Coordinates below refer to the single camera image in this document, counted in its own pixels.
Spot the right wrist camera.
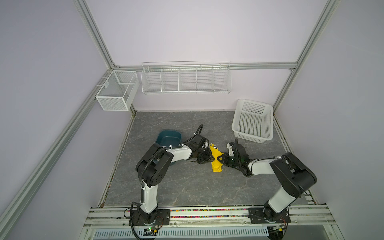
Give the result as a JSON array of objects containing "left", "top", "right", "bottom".
[{"left": 226, "top": 142, "right": 234, "bottom": 157}]

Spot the teal plastic tray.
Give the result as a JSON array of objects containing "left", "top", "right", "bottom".
[{"left": 156, "top": 130, "right": 182, "bottom": 152}]

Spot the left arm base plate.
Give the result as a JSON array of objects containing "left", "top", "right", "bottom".
[{"left": 130, "top": 209, "right": 171, "bottom": 226}]

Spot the white plastic perforated basket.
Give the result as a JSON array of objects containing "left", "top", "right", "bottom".
[{"left": 232, "top": 99, "right": 274, "bottom": 143}]

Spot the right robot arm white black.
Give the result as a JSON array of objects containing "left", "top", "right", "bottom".
[{"left": 218, "top": 140, "right": 318, "bottom": 222}]

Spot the white wire wall shelf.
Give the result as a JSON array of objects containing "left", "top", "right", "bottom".
[{"left": 141, "top": 61, "right": 232, "bottom": 94}]

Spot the white mesh wall box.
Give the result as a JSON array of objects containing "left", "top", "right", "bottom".
[{"left": 96, "top": 71, "right": 140, "bottom": 112}]

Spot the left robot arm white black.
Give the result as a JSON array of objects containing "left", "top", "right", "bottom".
[{"left": 136, "top": 124, "right": 213, "bottom": 217}]

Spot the aluminium front rail frame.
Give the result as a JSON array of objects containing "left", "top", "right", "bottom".
[{"left": 79, "top": 205, "right": 344, "bottom": 240}]

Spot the white vent grille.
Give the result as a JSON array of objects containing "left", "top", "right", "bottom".
[{"left": 93, "top": 226, "right": 270, "bottom": 240}]

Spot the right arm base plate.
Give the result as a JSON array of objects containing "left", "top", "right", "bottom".
[{"left": 248, "top": 207, "right": 291, "bottom": 224}]

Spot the yellow paper napkin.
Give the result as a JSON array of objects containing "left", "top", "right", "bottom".
[{"left": 209, "top": 144, "right": 223, "bottom": 173}]

